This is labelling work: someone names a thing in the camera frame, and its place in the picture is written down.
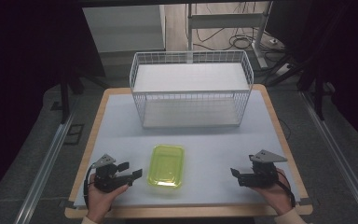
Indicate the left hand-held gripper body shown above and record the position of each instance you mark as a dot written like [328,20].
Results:
[105,180]

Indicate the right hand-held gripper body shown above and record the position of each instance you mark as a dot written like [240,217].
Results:
[265,174]

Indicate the yellow-green plastic tray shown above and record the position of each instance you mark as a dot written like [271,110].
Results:
[166,166]

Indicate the person's left hand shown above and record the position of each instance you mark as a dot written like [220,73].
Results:
[101,203]

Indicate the person's right hand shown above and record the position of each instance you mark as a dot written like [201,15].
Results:
[278,196]

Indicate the white table sheet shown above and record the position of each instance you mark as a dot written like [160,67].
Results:
[211,149]

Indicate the grey corner clip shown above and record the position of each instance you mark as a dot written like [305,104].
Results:
[305,201]
[66,203]

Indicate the dark floor socket plate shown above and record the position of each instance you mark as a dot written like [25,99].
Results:
[74,134]

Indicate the black stand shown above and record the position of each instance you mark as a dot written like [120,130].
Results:
[64,96]
[318,93]

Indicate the white power strip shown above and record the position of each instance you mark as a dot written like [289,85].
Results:
[283,69]

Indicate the white cabinet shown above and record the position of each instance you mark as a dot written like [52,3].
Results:
[122,28]

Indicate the dark curtain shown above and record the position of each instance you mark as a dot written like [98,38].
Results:
[18,62]
[351,62]

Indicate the aluminium floor rail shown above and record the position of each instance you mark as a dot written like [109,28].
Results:
[45,168]
[338,155]

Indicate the white metal desk frame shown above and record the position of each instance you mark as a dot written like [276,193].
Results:
[227,20]

